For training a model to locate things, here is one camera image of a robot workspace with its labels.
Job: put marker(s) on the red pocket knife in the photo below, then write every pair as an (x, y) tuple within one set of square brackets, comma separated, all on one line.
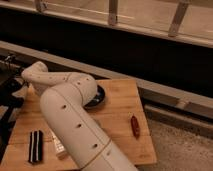
[(135, 126)]

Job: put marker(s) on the black white striped cloth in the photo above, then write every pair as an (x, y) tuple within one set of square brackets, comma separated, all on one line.
[(36, 147)]

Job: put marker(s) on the dark ceramic bowl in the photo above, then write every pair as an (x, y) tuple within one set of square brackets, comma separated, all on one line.
[(97, 99)]

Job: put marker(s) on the wooden table board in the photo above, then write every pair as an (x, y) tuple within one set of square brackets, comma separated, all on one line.
[(114, 114)]

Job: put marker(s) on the white plastic bottle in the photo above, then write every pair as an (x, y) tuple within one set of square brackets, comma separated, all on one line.
[(59, 148)]

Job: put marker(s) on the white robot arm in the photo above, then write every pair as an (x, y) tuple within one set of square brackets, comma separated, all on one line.
[(63, 96)]

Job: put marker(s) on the black chair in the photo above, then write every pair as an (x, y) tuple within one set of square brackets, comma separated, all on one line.
[(10, 82)]

